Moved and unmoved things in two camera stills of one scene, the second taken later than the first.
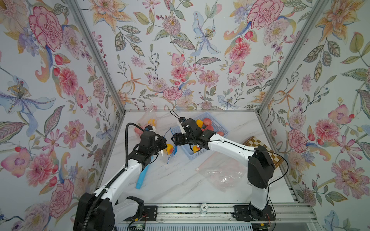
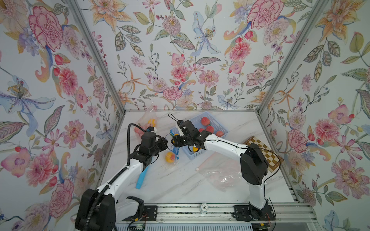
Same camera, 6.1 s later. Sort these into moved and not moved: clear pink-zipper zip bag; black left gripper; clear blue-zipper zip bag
Moved: clear blue-zipper zip bag
Not moved: clear pink-zipper zip bag; black left gripper
